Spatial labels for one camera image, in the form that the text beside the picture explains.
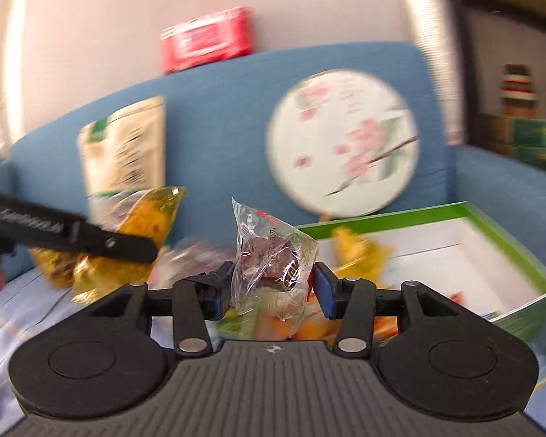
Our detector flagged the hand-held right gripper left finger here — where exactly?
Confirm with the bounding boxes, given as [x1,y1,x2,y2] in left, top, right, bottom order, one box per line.
[87,261,236,358]

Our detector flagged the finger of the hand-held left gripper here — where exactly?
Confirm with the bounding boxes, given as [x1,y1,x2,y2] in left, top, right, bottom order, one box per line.
[79,221,158,265]

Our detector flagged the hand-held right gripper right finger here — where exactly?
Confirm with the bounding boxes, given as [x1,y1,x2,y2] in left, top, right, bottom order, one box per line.
[312,261,460,358]

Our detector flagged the yellow transparent snack packet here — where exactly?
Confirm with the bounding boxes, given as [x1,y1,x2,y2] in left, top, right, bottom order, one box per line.
[29,186,187,307]

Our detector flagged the yellow chip bag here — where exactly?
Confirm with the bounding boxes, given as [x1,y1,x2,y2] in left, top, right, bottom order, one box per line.
[331,227,392,285]

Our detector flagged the clear brown cake packet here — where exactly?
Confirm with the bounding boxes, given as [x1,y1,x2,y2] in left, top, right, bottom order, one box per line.
[230,196,320,341]

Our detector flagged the green cardboard box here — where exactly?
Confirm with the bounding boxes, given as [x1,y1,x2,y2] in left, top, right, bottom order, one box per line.
[296,200,546,343]

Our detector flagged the small green snack packet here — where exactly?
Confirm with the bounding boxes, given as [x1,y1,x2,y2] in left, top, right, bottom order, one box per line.
[216,307,256,342]

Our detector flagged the orange chip bag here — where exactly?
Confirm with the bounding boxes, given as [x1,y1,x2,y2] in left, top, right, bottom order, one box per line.
[250,298,403,344]

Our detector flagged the blue checked sheet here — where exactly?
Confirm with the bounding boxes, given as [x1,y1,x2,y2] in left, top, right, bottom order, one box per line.
[0,246,546,437]

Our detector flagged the large kraft grain bag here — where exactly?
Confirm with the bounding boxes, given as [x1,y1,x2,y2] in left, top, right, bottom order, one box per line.
[76,95,167,219]

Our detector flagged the round floral fan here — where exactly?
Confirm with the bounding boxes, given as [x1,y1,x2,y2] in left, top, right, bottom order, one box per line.
[265,70,422,221]

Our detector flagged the blue sofa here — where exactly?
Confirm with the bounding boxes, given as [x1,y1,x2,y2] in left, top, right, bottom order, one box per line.
[0,41,546,292]

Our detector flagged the red box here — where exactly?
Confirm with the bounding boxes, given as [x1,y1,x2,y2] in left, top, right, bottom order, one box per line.
[161,6,256,75]

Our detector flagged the green boxes on shelf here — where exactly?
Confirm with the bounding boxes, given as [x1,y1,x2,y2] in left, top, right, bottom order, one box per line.
[477,114,546,174]

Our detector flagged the striped stack on shelf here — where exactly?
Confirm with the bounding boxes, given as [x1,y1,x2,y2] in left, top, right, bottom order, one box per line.
[502,64,541,120]

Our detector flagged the dark storage shelf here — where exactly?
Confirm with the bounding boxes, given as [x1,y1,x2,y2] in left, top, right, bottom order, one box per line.
[450,0,546,176]

